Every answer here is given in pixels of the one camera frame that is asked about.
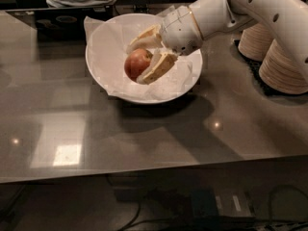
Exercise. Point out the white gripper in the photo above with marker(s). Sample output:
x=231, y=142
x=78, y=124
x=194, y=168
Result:
x=180, y=31

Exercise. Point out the white bowl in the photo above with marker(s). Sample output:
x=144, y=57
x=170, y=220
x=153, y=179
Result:
x=99, y=71

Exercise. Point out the dark box under table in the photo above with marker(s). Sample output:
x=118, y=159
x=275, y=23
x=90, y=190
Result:
x=207, y=203

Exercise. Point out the white paper liner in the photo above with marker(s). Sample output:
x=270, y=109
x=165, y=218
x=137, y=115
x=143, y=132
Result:
x=109, y=42

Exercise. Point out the rear stack of paper bowls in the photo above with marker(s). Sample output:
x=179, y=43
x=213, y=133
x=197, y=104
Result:
x=255, y=42

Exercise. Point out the red apple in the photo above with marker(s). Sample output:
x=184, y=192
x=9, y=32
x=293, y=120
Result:
x=137, y=62

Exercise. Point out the black tray mat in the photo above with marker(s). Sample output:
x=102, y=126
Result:
x=254, y=67

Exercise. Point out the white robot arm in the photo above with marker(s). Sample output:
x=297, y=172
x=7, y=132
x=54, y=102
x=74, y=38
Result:
x=287, y=21

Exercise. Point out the front stack of paper bowls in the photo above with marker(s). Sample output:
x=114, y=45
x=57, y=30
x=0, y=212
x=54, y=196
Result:
x=280, y=72

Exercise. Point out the stack of paper bowls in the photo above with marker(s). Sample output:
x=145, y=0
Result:
x=280, y=72
x=255, y=42

